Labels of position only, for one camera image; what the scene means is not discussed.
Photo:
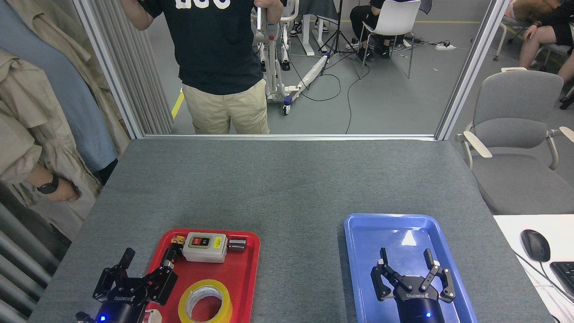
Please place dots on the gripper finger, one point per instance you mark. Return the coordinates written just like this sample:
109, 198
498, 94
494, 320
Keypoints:
444, 282
165, 282
383, 280
105, 282

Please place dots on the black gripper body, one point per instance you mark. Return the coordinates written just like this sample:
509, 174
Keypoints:
123, 309
419, 307

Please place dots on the yellow tape roll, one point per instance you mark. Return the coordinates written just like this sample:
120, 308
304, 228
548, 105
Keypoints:
226, 303

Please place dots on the person's forearm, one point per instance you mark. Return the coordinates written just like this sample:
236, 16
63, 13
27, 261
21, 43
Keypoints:
134, 13

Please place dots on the person's hand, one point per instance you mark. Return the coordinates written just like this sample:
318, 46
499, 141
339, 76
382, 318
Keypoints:
269, 9
67, 190

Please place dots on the blue plastic tray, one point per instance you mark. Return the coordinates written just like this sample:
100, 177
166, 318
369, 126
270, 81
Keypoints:
363, 251

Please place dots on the small yellow red component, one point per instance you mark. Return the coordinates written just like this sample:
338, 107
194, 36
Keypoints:
178, 240

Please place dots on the red plastic tray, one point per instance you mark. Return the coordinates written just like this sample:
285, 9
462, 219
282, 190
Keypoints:
242, 287

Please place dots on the small silver black cylinder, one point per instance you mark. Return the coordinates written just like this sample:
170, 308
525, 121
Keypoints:
236, 245

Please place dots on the white desk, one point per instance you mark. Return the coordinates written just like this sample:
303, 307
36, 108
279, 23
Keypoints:
511, 229

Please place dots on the black computer mouse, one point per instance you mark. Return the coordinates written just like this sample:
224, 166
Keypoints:
535, 246

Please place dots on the black wrist watch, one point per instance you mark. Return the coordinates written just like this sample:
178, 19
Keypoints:
48, 186

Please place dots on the black keyboard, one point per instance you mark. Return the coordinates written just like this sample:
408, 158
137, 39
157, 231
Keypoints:
566, 278

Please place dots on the person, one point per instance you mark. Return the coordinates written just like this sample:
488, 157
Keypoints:
542, 36
215, 54
358, 18
27, 134

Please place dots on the grey armchair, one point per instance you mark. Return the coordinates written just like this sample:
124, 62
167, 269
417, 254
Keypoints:
515, 107

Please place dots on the grey ribbed panel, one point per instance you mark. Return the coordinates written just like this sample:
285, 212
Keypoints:
143, 67

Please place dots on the white power strip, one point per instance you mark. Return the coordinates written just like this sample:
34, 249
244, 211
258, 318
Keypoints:
446, 45

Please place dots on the white stand on wheels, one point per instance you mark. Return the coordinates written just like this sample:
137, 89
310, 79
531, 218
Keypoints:
273, 67

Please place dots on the black tripod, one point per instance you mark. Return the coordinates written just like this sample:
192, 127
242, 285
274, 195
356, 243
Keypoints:
338, 27

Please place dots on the white desk leg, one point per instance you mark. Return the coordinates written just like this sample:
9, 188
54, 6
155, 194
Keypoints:
307, 31

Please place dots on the white chair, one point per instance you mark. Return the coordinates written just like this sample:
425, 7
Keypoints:
394, 18

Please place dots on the white switch box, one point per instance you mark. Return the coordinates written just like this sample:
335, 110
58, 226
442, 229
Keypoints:
204, 253

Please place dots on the silver table rail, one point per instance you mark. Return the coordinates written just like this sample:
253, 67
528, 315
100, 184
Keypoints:
291, 137

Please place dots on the silver post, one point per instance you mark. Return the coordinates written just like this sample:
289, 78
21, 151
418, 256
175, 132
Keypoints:
110, 72
471, 67

